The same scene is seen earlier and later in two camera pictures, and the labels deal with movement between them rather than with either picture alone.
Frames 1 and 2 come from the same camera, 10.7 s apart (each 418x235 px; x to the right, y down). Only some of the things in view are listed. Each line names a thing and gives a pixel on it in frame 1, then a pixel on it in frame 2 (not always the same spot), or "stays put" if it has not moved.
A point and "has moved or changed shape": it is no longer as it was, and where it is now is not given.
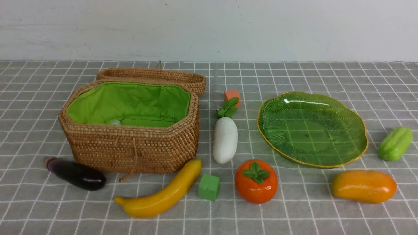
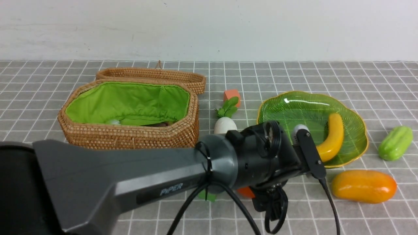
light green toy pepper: [393, 145] stays put
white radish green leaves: [225, 140] stays put
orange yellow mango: [364, 186] stays put
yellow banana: [155, 204] has moved or changed shape
